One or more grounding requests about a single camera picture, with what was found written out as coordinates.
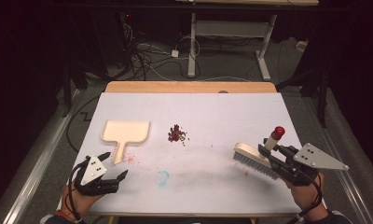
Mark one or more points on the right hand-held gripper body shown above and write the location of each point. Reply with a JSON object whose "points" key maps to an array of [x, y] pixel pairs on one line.
{"points": [[312, 157]]}

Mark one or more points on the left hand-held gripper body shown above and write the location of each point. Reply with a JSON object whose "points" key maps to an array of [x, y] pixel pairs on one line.
{"points": [[93, 169]]}

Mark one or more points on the cream plastic dustpan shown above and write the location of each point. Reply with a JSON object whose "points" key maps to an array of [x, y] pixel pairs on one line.
{"points": [[125, 130]]}

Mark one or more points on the pile of red beans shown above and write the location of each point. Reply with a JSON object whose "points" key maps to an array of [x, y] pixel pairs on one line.
{"points": [[175, 135]]}

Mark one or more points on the person's left hand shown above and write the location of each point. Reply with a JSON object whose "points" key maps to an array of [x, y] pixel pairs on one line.
{"points": [[79, 202]]}

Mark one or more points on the person's right hand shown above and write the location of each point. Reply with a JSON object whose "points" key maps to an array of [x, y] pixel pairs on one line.
{"points": [[307, 196]]}

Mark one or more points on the black stand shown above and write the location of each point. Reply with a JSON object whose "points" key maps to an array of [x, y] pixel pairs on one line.
{"points": [[66, 93], [323, 99]]}

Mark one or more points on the wooden table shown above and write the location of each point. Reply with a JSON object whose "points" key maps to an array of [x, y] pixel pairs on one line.
{"points": [[175, 87]]}

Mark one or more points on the white power adapter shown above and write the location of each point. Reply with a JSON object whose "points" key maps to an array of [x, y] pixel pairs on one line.
{"points": [[175, 53]]}

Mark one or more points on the white-framed desk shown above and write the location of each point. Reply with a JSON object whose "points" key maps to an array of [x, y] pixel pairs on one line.
{"points": [[192, 46]]}

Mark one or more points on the metal floor rail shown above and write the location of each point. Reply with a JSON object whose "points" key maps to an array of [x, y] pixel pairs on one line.
{"points": [[340, 183], [35, 177]]}

